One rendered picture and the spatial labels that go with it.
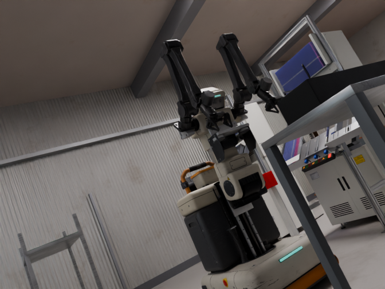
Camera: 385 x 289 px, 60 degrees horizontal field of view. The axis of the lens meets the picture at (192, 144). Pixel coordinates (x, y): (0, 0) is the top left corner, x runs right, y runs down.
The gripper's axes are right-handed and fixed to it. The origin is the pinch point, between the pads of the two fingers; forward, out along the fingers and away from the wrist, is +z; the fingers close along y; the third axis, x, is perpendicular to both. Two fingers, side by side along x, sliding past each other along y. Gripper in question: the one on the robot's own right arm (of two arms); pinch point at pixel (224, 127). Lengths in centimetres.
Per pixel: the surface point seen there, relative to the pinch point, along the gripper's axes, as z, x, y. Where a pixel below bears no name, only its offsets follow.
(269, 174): -41, 133, 133
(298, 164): -12, 85, 119
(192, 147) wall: -264, 313, 219
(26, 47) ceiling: -325, 112, -33
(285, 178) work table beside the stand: 49, -16, -13
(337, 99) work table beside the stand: 52, -54, -13
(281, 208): -11, 153, 131
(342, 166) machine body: 11, 79, 149
